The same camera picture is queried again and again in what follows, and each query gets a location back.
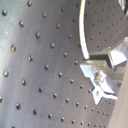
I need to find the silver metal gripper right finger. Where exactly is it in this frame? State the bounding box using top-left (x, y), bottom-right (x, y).
top-left (110, 37), bottom-right (128, 67)

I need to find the beige panel at corner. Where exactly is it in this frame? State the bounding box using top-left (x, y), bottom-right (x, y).
top-left (107, 73), bottom-right (128, 128)

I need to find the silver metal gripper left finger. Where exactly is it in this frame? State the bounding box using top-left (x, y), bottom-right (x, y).
top-left (79, 48), bottom-right (120, 106)

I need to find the white cable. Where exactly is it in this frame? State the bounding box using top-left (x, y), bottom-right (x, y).
top-left (78, 0), bottom-right (91, 61)

